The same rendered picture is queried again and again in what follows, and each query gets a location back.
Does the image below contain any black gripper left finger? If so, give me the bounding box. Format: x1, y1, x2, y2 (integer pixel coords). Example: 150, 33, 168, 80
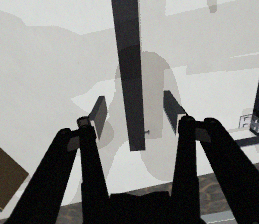
4, 96, 114, 224

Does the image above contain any black rectangular bar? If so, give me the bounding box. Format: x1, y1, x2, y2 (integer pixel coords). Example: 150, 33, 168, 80
111, 0, 150, 151

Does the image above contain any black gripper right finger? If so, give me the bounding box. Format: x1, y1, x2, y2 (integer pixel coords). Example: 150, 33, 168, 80
163, 90, 259, 224

